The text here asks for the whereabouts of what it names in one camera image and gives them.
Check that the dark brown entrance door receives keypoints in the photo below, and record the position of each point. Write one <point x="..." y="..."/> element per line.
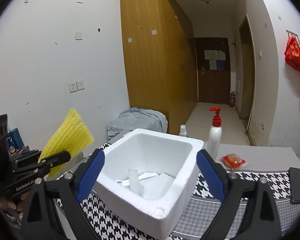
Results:
<point x="213" y="64"/>

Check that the red hanging bag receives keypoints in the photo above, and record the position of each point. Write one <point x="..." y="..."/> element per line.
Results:
<point x="292" y="53"/>

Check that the black smartphone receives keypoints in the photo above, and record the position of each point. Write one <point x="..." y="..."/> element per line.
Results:
<point x="294" y="178"/>

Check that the white towel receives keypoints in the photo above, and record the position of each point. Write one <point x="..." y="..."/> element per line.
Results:
<point x="155" y="187"/>

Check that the yellow foam mesh sleeve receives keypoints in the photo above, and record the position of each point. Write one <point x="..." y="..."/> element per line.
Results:
<point x="72" y="136"/>

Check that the white foam roll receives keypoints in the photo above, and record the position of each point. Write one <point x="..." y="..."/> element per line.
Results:
<point x="134" y="183"/>

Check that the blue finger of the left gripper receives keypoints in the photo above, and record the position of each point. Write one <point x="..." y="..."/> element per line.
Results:
<point x="56" y="159"/>

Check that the wooden wardrobe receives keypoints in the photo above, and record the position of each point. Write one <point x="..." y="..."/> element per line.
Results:
<point x="160" y="58"/>

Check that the red snack packet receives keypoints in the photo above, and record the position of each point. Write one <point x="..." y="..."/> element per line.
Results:
<point x="232" y="161"/>

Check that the white lotion pump bottle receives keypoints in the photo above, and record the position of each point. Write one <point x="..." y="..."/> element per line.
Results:
<point x="215" y="133"/>

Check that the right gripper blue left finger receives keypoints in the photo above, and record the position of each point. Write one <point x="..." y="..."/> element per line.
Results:
<point x="87" y="173"/>

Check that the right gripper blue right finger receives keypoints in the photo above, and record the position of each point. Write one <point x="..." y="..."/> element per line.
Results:
<point x="213" y="173"/>

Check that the person's left hand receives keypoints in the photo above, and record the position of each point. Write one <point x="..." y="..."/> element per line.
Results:
<point x="20" y="207"/>

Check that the blue spray bottle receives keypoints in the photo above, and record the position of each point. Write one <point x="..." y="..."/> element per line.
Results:
<point x="183" y="132"/>

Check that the wall power socket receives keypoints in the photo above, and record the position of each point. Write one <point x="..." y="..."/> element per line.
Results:
<point x="76" y="86"/>

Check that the light blue cloth heap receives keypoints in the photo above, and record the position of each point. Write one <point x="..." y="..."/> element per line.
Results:
<point x="136" y="117"/>

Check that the red fire extinguisher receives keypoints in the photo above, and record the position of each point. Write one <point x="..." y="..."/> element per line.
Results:
<point x="232" y="99"/>

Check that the white styrofoam box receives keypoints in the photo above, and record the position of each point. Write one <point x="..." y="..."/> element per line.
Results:
<point x="150" y="153"/>

